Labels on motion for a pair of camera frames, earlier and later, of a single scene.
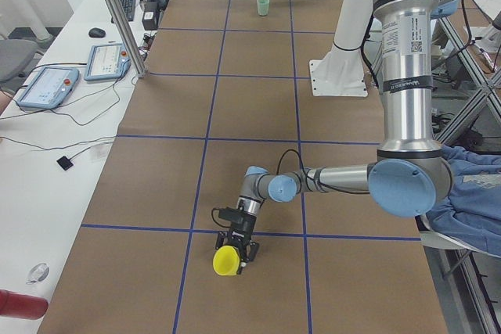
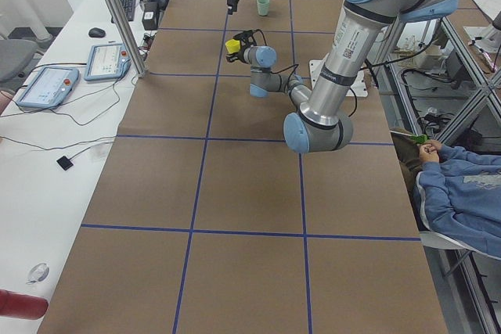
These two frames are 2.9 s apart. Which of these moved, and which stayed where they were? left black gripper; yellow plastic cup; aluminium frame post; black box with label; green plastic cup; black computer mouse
Moved: yellow plastic cup; left black gripper
Stayed: aluminium frame post; black computer mouse; green plastic cup; black box with label
